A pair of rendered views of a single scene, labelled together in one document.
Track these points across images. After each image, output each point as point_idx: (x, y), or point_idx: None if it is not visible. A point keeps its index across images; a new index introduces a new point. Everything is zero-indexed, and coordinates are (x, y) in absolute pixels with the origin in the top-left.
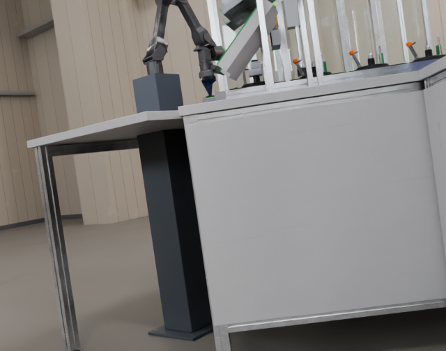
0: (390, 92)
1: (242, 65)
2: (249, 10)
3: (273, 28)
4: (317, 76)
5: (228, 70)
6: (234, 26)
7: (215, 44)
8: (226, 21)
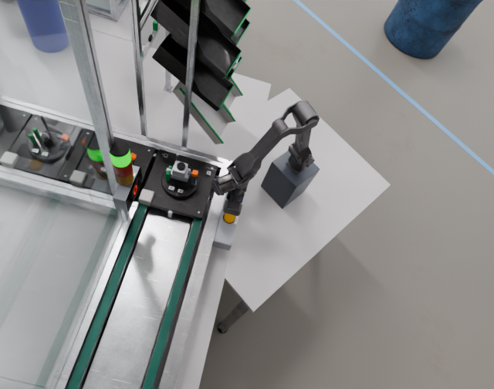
0: None
1: (211, 122)
2: (206, 74)
3: (176, 96)
4: (170, 79)
5: (233, 98)
6: (218, 98)
7: (228, 167)
8: (230, 86)
